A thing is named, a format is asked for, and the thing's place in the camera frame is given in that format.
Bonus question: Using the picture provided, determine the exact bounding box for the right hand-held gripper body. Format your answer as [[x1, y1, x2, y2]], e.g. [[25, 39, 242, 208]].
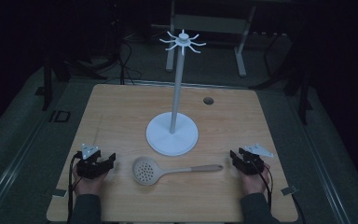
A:
[[238, 143, 275, 175]]

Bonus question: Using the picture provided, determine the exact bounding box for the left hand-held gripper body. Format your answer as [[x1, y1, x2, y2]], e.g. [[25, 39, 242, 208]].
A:
[[76, 143, 107, 180]]

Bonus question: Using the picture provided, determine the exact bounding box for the beige slotted skimmer spoon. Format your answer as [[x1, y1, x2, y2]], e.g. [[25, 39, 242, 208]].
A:
[[131, 156, 225, 187]]

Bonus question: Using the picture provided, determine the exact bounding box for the white hook rack stand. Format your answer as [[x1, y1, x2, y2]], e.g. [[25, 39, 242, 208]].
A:
[[145, 29, 207, 157]]

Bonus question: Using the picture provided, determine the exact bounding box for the person's right hand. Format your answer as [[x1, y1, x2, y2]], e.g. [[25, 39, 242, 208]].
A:
[[240, 162, 272, 196]]

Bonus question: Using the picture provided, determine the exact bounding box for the grey tape strip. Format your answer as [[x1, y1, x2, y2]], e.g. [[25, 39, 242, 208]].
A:
[[280, 185, 299, 197], [51, 188, 68, 198]]

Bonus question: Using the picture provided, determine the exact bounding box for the black metal stand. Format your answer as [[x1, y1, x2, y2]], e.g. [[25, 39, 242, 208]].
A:
[[40, 36, 109, 112], [249, 31, 314, 126]]

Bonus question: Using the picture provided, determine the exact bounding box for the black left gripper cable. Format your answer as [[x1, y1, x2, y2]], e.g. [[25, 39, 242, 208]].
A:
[[66, 152, 84, 224]]

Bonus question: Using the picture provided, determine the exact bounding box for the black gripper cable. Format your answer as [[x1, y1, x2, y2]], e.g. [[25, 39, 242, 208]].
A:
[[250, 160, 275, 213], [66, 152, 84, 224]]

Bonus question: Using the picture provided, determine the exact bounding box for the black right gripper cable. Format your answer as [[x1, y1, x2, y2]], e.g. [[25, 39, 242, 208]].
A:
[[250, 160, 275, 213]]

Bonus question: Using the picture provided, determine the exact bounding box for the black floor cable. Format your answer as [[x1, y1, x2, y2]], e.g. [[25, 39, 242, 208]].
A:
[[117, 18, 144, 86]]

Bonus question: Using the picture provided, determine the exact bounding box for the white desk frame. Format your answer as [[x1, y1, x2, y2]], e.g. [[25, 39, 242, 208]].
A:
[[165, 0, 257, 78]]

